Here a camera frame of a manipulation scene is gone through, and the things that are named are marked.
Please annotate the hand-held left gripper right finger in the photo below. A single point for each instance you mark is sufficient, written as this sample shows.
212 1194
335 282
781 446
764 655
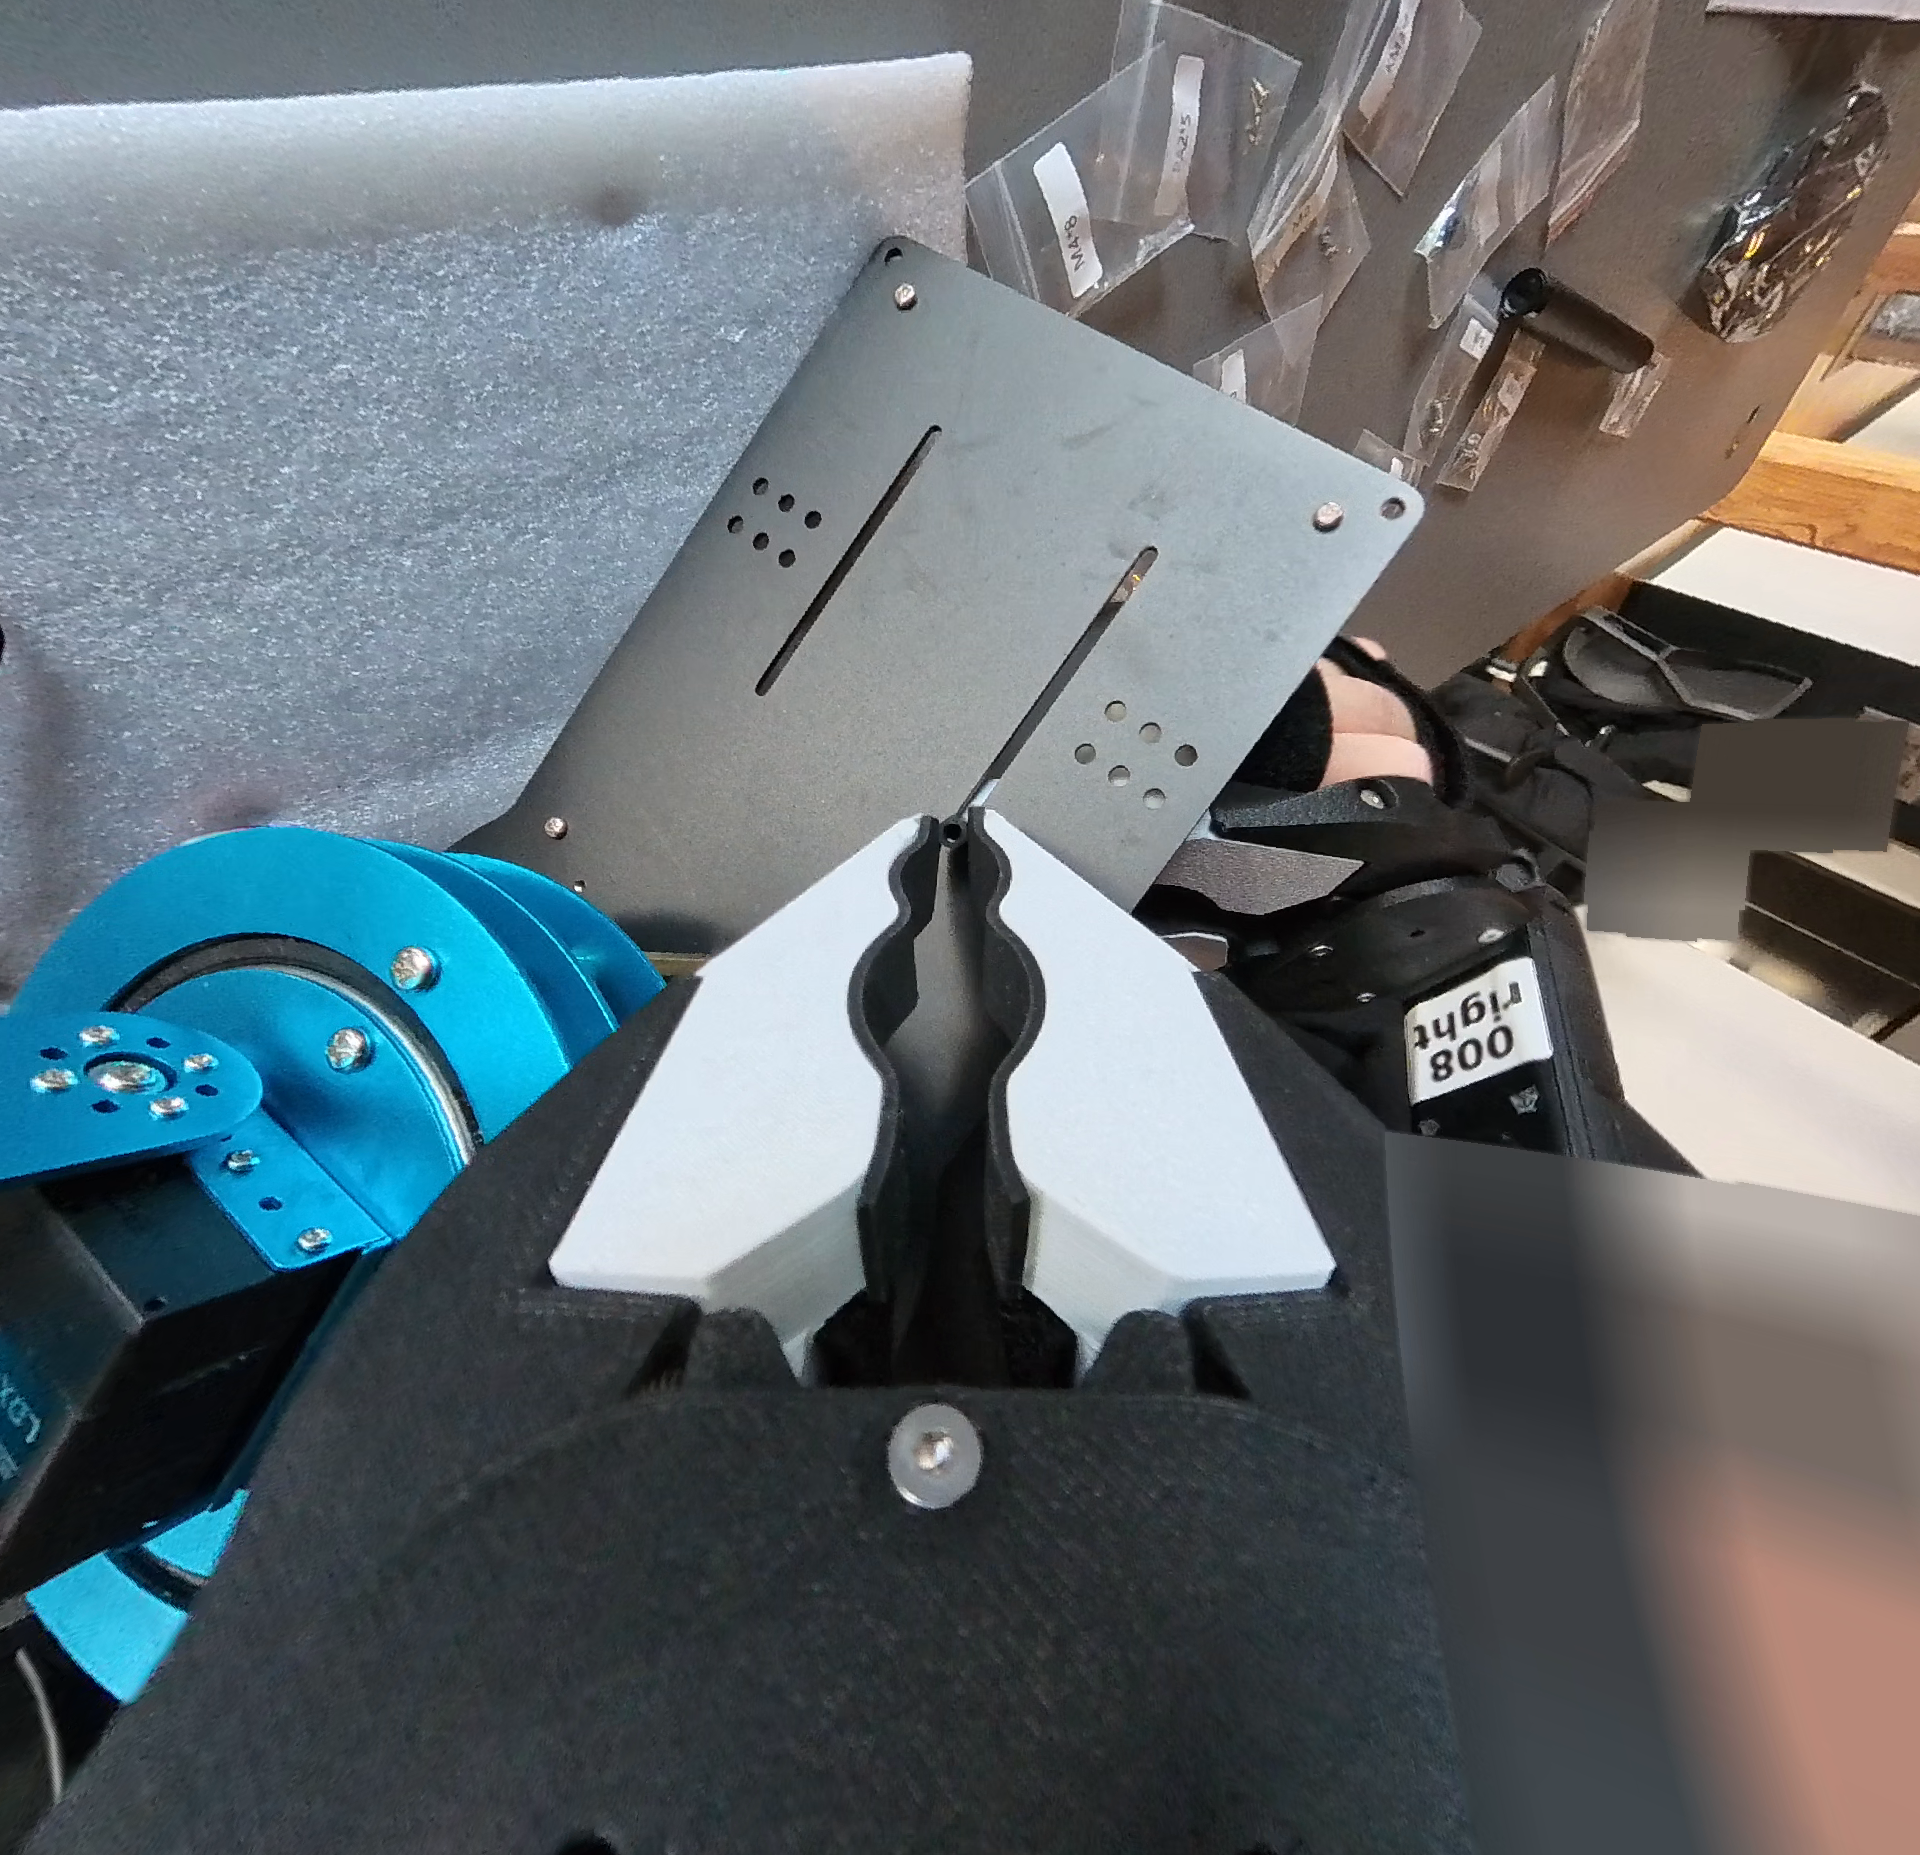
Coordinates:
1171 1119

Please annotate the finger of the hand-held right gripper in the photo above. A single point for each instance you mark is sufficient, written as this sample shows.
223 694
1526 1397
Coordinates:
1244 875

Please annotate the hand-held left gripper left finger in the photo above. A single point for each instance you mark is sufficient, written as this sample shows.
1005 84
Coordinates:
723 1135

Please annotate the blue toy robot arm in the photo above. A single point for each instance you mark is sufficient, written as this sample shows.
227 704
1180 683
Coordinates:
300 910

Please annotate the black triangular base plate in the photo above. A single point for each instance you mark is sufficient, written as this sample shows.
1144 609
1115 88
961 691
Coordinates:
978 459

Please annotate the silver foil bag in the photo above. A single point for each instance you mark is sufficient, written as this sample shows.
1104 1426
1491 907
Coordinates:
1794 218

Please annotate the person's right hand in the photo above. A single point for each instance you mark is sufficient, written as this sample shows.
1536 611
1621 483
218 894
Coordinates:
1374 731

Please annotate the black storage box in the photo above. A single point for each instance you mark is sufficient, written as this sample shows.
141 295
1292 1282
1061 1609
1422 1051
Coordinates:
1847 954

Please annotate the black backpack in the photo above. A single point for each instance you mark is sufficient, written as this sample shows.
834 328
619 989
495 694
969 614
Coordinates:
1619 672

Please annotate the group of small clear bags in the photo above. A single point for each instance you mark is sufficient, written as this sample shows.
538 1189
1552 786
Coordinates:
1079 204

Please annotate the white foam sheet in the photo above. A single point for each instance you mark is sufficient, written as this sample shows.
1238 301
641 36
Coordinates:
376 386

